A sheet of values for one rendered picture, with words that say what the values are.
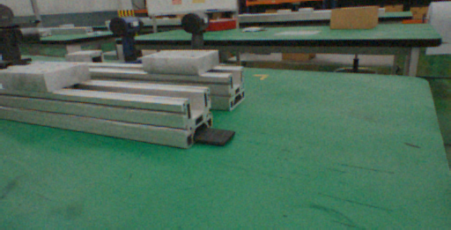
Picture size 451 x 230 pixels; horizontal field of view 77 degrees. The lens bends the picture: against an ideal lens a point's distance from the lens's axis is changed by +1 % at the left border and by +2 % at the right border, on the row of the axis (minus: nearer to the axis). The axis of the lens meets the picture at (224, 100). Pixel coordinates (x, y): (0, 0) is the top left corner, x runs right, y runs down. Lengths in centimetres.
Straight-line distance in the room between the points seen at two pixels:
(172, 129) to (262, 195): 21
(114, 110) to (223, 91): 24
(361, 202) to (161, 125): 32
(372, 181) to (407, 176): 5
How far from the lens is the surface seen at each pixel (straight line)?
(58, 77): 70
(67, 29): 462
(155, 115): 51
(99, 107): 60
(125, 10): 906
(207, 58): 69
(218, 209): 36
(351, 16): 242
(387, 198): 41
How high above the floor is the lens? 101
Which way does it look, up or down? 18 degrees down
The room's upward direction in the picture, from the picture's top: 4 degrees counter-clockwise
